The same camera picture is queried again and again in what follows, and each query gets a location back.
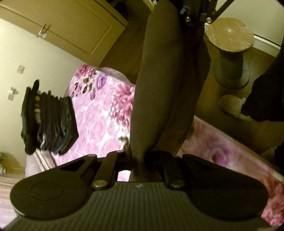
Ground stack of folded dark clothes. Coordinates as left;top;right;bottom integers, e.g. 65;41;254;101
20;80;80;156

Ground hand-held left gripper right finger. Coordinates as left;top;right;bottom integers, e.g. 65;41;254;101
144;151;213;190

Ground dark brown garment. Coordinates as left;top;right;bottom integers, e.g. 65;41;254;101
130;0;211;182

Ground metal wardrobe handle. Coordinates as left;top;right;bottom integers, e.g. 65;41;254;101
37;24;51;38

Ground white slipper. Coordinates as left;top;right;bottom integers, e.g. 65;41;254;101
219;94;253;121

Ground beige wardrobe door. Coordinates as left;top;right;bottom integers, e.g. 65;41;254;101
0;0;129;64

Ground person's leg dark trousers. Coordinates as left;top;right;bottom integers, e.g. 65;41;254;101
241;54;284;123

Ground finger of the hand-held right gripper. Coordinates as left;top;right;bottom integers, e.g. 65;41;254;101
200;0;236;24
177;0;200;23

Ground round wooden stool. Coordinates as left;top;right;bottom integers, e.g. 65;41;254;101
206;18;255;90

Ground white wall socket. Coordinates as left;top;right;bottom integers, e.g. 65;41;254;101
8;87;18;101

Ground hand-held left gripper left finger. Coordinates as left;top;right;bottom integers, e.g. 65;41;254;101
54;150;133;190

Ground pink floral blanket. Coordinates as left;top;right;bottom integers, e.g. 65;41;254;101
51;64;284;225

